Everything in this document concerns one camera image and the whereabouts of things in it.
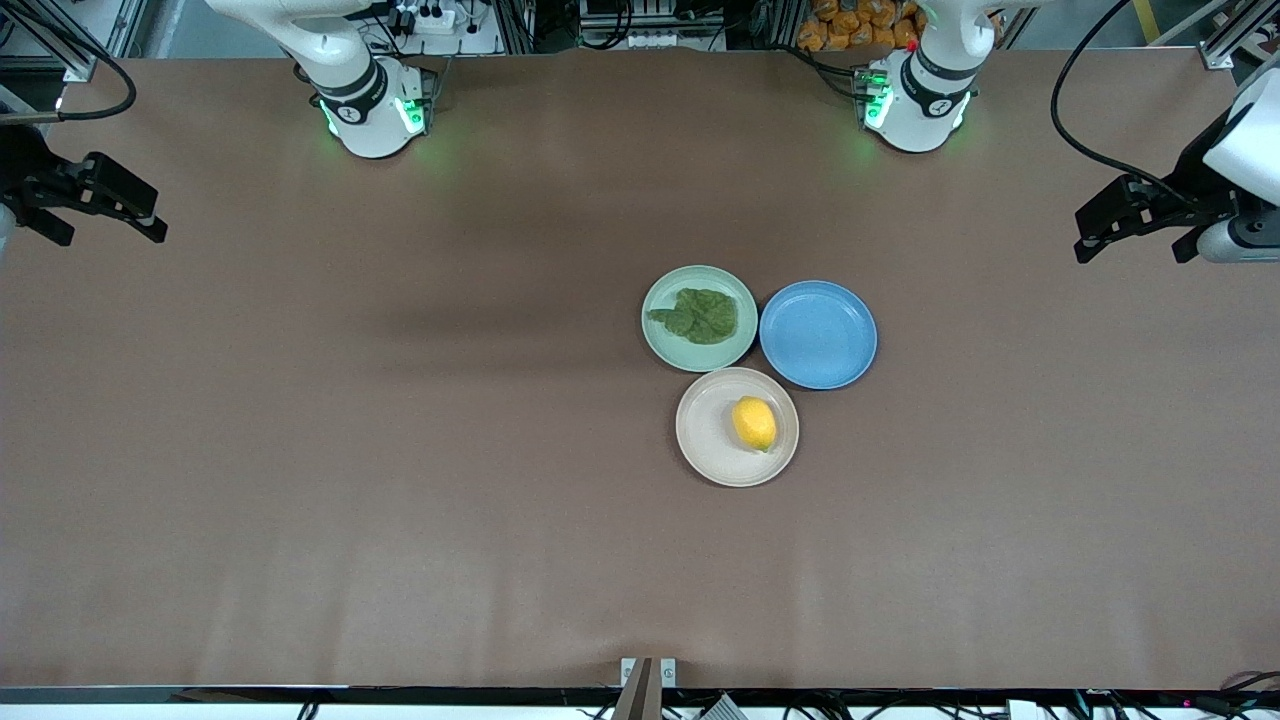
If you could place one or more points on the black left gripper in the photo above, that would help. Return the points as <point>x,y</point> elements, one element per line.
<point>1192,183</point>

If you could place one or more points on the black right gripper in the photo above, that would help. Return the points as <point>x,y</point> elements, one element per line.
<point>22,170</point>

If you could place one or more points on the yellow lemon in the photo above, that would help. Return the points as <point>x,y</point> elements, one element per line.
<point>754,423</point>

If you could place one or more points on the green lettuce leaf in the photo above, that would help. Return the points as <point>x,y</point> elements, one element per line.
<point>705,317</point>

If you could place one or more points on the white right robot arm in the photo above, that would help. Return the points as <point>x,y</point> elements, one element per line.
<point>372,105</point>

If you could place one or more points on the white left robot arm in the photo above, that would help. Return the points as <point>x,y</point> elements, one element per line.
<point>925,100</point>

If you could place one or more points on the blue plate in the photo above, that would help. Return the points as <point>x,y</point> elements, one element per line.
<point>818,335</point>

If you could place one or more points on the bag of orange snacks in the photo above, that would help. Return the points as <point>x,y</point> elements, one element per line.
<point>860,25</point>

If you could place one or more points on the white power strip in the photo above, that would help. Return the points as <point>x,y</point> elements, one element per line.
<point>432,18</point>

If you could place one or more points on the beige plate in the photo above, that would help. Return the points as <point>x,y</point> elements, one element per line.
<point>710,430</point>

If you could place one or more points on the light green plate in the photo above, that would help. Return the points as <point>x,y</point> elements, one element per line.
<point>665,350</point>

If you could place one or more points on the aluminium frame profile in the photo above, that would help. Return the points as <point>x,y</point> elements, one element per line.
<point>80,45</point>
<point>1225,45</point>

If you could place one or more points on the small metal bracket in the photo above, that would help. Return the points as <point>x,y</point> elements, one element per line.
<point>628,672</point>

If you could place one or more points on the brown camera pole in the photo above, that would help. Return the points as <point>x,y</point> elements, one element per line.
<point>640,695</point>

